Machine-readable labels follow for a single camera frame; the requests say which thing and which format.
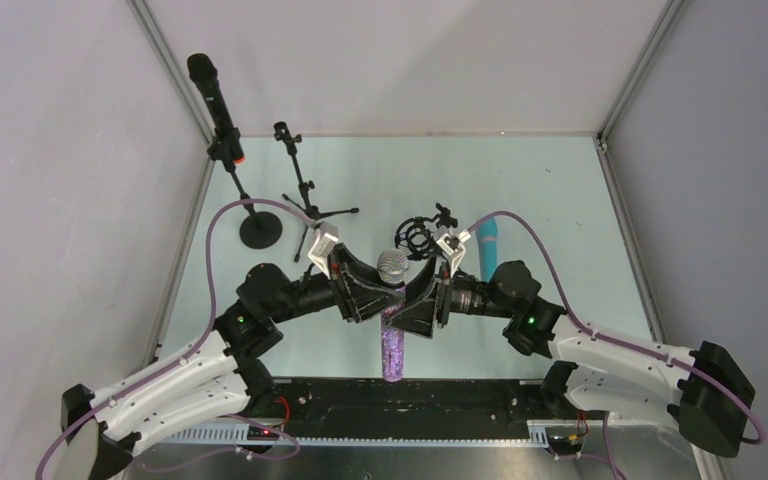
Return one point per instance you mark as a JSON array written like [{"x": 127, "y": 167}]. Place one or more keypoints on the circuit board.
[
  {"x": 569, "y": 446},
  {"x": 269, "y": 433}
]

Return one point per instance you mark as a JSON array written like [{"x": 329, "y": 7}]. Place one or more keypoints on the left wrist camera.
[{"x": 325, "y": 238}]

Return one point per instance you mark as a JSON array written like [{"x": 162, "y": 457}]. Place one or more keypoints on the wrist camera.
[
  {"x": 325, "y": 238},
  {"x": 452, "y": 244}
]

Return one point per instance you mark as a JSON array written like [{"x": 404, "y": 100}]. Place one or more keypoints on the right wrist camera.
[{"x": 452, "y": 244}]

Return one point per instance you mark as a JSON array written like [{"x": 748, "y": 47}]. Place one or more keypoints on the blue microphone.
[{"x": 487, "y": 238}]

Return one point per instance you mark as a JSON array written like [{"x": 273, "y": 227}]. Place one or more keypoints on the black round base stand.
[{"x": 260, "y": 229}]

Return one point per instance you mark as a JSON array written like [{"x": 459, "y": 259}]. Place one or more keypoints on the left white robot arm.
[{"x": 219, "y": 372}]

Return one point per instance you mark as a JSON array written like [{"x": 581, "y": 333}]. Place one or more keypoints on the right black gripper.
[{"x": 441, "y": 292}]

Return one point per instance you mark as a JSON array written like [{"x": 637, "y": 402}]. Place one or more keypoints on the right circuit board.
[{"x": 569, "y": 446}]

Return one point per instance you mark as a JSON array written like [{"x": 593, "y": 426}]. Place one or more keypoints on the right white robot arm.
[{"x": 701, "y": 392}]

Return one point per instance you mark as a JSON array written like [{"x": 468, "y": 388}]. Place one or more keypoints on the tall black tripod stand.
[{"x": 282, "y": 134}]

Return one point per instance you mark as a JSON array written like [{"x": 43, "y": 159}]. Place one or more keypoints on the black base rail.
[{"x": 358, "y": 409}]

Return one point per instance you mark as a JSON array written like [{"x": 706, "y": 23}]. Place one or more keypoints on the black microphone orange end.
[{"x": 204, "y": 76}]

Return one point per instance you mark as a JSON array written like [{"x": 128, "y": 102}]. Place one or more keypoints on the shock mount tripod stand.
[{"x": 415, "y": 235}]

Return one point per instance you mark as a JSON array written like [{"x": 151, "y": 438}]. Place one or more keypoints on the left circuit board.
[{"x": 269, "y": 433}]

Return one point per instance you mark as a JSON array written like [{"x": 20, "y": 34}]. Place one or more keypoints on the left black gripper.
[{"x": 342, "y": 286}]

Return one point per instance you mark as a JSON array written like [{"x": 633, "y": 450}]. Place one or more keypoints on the purple glitter microphone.
[{"x": 392, "y": 338}]

